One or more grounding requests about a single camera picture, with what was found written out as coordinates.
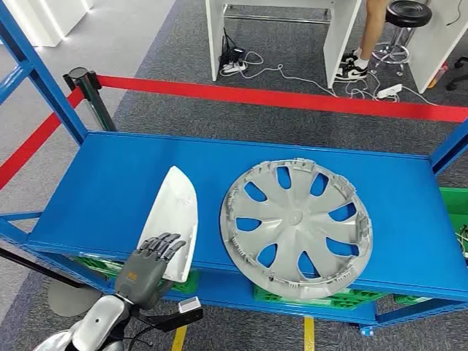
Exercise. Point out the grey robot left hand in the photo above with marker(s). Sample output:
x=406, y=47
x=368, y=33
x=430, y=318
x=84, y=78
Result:
x=143, y=276

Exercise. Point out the white plastic shell part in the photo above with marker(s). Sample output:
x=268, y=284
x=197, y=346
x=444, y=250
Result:
x=171, y=213

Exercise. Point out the blue metal shelf rack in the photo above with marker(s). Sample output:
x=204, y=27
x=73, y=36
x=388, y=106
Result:
x=127, y=184

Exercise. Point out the chrome base stanchion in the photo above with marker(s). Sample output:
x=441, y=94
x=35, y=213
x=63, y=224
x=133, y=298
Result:
x=73, y=300

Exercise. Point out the grey wheel hubcap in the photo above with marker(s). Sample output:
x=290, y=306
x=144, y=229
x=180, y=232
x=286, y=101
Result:
x=296, y=220

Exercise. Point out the yellow floor tape square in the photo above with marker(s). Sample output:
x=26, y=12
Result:
x=309, y=334

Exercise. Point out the white power strip with plugs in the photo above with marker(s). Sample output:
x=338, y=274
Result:
x=234, y=68

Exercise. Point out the white display plinth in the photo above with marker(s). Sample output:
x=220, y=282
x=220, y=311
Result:
x=47, y=24

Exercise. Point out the white desk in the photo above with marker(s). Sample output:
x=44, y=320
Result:
x=431, y=43
x=338, y=38

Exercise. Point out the person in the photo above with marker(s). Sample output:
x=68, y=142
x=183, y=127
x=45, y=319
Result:
x=374, y=29

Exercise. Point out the orange bottle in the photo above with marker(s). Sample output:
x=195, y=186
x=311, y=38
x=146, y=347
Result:
x=437, y=76

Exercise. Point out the black round stool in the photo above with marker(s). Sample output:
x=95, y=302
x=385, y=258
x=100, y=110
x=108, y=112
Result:
x=407, y=12

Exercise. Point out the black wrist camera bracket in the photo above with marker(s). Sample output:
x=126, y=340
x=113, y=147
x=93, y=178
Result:
x=171, y=319

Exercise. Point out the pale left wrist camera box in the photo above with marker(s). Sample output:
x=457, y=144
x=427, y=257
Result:
x=190, y=305

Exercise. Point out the black belt stanchion post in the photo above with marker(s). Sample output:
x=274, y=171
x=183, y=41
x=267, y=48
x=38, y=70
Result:
x=93, y=99

